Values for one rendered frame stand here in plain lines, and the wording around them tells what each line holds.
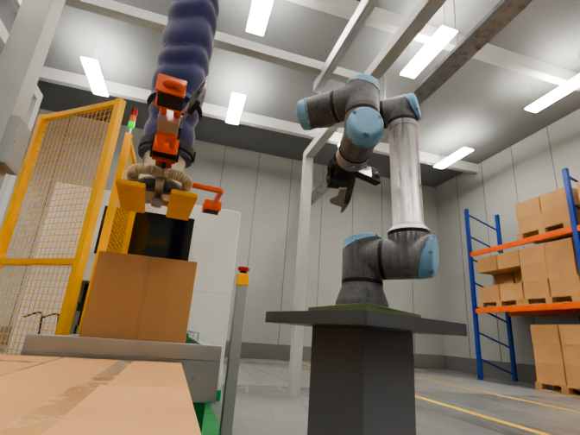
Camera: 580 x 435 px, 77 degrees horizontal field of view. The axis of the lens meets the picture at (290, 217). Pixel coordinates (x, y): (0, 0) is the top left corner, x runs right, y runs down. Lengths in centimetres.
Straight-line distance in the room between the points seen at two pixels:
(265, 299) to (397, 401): 950
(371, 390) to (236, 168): 1059
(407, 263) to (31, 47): 257
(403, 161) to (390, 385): 77
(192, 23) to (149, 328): 135
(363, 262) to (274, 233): 979
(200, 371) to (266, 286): 921
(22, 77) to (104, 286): 159
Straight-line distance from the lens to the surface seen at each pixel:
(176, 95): 104
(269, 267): 1083
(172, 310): 164
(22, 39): 301
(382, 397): 127
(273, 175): 1167
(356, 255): 134
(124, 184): 143
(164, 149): 135
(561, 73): 952
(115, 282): 167
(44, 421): 62
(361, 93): 100
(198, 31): 189
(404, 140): 147
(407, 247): 130
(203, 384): 159
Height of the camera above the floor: 67
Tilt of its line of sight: 18 degrees up
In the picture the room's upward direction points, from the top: 4 degrees clockwise
